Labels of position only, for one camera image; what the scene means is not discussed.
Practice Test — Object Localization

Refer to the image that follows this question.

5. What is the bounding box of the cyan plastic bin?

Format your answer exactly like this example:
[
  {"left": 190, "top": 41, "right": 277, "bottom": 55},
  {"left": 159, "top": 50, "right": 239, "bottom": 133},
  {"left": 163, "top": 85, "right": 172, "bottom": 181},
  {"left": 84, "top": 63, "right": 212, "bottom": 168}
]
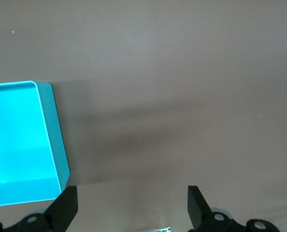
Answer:
[{"left": 0, "top": 80, "right": 71, "bottom": 208}]

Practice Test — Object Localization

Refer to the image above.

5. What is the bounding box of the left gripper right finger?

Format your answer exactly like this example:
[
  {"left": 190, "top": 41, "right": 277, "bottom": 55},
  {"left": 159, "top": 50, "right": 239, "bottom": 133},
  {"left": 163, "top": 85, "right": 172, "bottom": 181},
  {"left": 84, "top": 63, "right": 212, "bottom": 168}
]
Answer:
[{"left": 187, "top": 185, "right": 279, "bottom": 232}]

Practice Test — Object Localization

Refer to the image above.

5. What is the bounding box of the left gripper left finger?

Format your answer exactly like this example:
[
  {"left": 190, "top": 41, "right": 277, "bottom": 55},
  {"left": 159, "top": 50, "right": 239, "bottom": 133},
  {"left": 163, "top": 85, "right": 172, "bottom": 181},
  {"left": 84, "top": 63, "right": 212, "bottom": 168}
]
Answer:
[{"left": 0, "top": 185, "right": 79, "bottom": 232}]

